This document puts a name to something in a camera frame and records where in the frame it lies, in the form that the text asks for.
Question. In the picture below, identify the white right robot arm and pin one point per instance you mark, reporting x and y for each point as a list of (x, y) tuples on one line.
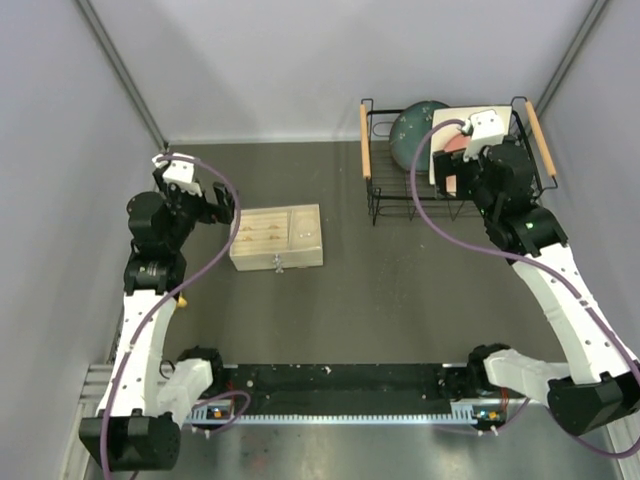
[(598, 381)]

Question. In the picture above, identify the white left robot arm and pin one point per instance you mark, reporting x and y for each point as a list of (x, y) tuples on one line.
[(137, 424)]

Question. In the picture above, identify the white square plate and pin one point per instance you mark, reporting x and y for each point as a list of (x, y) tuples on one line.
[(442, 136)]

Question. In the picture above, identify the right wooden rack handle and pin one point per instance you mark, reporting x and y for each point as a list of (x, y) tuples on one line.
[(540, 139)]

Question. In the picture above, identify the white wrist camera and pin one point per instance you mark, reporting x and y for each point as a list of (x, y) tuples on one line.
[(180, 173), (484, 129)]

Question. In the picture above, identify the aluminium frame rail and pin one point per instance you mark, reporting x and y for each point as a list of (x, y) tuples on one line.
[(95, 383)]

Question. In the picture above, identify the dark green round plate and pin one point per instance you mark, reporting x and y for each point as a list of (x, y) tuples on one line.
[(408, 130)]

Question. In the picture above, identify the wooden rack handle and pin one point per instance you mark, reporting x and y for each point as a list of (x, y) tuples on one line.
[(540, 139), (364, 141)]

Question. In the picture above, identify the beige velvet jewelry tray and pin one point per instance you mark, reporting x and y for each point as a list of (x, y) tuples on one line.
[(279, 229)]

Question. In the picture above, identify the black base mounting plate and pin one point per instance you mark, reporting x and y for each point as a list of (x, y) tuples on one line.
[(352, 389)]

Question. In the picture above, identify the left wooden rack handle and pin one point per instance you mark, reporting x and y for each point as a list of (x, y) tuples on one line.
[(364, 141)]

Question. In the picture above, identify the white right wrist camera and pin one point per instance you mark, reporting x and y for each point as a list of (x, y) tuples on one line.
[(484, 129)]

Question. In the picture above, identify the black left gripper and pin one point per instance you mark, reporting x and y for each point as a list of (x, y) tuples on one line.
[(210, 213)]

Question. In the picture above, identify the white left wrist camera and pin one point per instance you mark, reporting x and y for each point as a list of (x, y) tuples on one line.
[(180, 173)]

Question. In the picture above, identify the pink and cream round plate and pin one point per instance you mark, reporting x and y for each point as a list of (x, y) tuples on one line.
[(457, 142)]

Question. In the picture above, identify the clear lidded beige box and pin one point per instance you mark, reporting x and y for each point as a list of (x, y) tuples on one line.
[(256, 261)]

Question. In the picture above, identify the black wire dish rack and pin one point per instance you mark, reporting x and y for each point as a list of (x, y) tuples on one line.
[(388, 190)]

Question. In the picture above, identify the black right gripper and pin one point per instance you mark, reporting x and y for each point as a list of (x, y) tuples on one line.
[(448, 163)]

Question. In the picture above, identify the blue slotted cable duct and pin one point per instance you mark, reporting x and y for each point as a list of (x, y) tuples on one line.
[(459, 414)]

